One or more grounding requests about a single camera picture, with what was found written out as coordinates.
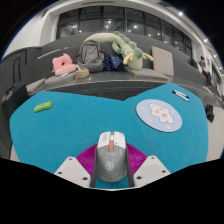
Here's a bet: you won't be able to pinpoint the green eraser block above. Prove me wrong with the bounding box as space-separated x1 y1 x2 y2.
33 100 54 113

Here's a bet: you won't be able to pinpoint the ceiling lights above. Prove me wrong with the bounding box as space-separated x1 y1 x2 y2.
176 10 221 68

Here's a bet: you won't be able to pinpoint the person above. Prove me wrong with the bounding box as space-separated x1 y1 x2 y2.
198 55 213 88

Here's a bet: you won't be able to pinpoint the round pale blue mouse pad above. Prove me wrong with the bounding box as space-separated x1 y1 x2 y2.
135 98 183 133

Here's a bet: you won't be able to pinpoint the black-capped white marker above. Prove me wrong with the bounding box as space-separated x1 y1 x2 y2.
171 90 190 103

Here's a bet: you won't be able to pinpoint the black bag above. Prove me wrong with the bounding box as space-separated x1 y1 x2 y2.
204 103 215 123

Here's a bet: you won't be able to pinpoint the grey and white computer mouse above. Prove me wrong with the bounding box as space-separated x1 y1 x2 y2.
94 130 129 183

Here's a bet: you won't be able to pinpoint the grey backpack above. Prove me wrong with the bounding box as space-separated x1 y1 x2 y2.
77 39 106 73

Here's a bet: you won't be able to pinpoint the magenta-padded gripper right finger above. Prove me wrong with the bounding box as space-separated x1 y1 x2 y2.
124 142 172 188

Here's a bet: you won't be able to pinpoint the upright grey square cushion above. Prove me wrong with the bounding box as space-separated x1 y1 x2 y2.
150 45 175 77

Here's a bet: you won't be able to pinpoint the navy patterned bag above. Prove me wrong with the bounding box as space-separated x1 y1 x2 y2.
101 54 125 72

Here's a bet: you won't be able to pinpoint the blue-capped white marker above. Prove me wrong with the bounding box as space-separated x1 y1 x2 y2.
173 89 190 100

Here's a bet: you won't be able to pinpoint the green dragon plush toy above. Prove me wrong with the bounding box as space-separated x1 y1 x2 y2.
83 30 155 71

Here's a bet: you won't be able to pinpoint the dark glass window row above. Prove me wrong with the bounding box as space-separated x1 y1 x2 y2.
55 5 194 58

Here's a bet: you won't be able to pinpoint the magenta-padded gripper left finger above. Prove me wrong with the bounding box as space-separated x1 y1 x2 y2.
54 143 101 189

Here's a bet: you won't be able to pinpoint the pink cushion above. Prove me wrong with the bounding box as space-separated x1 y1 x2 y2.
51 53 78 77

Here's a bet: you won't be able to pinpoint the flat grey seat cushion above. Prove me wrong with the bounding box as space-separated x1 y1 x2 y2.
123 65 169 82

